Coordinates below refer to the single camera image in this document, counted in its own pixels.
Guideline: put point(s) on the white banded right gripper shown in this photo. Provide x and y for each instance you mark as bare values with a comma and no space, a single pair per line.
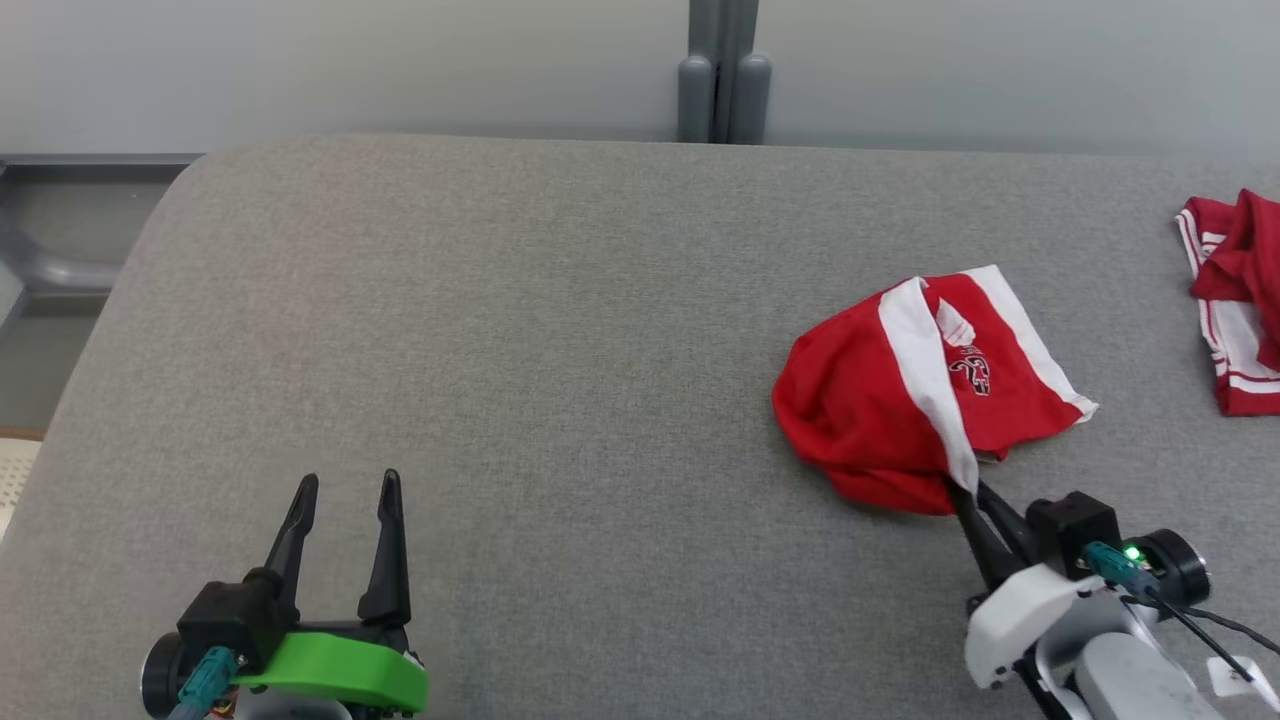
1010,620

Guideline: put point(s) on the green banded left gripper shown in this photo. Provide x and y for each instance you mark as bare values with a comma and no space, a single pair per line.
340,665

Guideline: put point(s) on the red white sports shorts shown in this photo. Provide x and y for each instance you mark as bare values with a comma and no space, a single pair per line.
860,400

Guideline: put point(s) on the red white sports jersey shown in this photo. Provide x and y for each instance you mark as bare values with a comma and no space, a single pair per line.
1245,300

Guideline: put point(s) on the beige perforated basket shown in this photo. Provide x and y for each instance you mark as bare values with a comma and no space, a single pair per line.
15,490

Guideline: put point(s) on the grey curved partition foot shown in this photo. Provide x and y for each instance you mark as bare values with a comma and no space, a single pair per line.
60,270

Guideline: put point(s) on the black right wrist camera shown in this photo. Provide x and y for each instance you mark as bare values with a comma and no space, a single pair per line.
1070,530

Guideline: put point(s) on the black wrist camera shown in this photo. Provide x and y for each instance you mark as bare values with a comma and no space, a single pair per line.
1070,530
215,615

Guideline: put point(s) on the teal right camera connector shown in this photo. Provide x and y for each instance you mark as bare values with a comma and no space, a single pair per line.
1120,570

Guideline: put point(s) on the teal camera connector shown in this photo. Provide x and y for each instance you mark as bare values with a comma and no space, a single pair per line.
208,680
1120,570

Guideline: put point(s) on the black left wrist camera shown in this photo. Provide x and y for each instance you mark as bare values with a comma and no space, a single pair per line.
215,615

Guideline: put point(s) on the teal left camera connector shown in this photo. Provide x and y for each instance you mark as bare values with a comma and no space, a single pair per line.
208,680

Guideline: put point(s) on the grey partition post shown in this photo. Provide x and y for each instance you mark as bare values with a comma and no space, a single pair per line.
725,70

